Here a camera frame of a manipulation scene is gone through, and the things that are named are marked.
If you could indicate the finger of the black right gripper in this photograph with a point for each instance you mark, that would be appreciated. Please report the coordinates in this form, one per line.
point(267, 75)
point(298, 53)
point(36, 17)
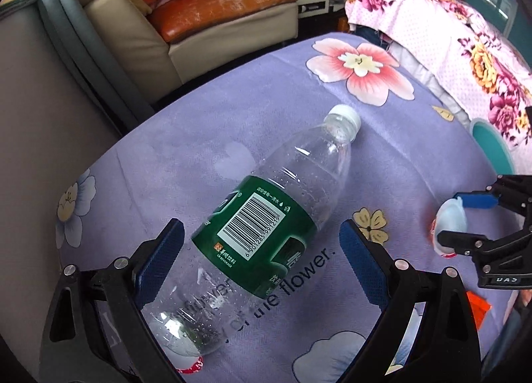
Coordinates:
point(469, 243)
point(512, 192)

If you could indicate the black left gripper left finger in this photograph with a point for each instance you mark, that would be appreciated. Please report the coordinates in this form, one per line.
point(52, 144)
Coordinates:
point(74, 346)

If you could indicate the teal trash bin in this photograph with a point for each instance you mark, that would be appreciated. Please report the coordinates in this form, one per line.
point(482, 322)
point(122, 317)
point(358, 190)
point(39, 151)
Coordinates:
point(493, 146)

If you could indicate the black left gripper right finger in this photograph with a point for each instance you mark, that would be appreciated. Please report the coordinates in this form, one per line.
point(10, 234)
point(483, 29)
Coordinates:
point(446, 346)

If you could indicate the purple floral bed sheet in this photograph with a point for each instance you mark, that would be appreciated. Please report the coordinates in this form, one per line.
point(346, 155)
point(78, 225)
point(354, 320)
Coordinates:
point(406, 161)

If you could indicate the beige sofa orange cushion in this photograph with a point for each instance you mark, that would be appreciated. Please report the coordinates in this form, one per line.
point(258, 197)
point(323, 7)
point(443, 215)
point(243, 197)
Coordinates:
point(184, 39)

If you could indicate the clear green-label plastic bottle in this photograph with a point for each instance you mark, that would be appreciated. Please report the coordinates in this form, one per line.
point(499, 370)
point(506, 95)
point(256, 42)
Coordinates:
point(252, 240)

